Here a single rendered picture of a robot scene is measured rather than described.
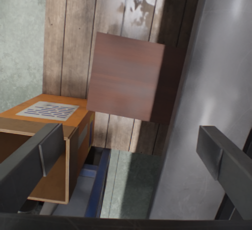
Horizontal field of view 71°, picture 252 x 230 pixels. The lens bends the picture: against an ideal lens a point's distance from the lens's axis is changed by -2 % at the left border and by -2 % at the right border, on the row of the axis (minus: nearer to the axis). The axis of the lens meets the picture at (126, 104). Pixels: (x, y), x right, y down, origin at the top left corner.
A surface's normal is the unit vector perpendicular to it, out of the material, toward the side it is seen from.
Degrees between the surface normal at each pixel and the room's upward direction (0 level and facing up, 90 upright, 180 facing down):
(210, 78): 0
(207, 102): 0
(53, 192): 90
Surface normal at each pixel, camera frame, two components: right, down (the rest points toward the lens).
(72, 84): -0.03, 0.28
